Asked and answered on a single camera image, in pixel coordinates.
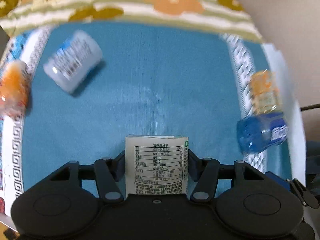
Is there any white blue label cup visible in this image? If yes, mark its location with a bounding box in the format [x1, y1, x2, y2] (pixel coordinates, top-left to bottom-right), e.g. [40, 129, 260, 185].
[43, 30, 103, 94]

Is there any teal patterned cloth mat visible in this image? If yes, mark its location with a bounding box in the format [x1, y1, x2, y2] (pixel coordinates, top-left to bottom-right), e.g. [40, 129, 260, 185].
[0, 21, 293, 218]

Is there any floral striped quilt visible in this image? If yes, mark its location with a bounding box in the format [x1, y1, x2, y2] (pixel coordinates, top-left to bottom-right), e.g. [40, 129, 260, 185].
[1, 0, 263, 42]

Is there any white label clear plastic cup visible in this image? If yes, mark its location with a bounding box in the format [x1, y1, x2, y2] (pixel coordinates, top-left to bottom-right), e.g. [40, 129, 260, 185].
[125, 135, 189, 195]

